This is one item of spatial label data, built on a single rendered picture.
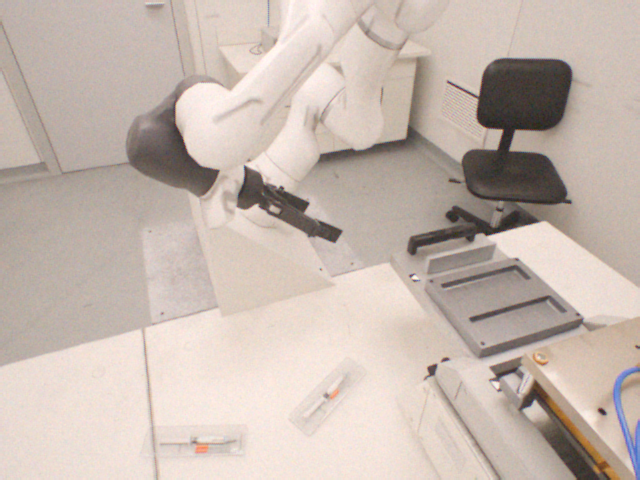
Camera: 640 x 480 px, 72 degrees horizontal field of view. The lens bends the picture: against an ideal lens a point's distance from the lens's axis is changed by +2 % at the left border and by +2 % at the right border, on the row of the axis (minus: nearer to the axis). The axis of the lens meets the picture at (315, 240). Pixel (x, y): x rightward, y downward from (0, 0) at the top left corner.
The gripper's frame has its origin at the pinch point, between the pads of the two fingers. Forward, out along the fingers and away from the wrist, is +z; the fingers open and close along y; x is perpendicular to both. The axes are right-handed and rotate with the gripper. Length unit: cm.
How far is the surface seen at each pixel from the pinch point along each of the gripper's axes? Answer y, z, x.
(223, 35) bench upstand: 246, 48, -41
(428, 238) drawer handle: -13.3, 16.4, -8.2
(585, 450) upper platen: -56, 7, 1
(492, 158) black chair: 76, 140, -50
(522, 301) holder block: -33.5, 21.2, -7.9
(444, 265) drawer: -19.1, 17.6, -5.6
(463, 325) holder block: -32.7, 11.1, -0.2
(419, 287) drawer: -20.4, 13.0, 0.0
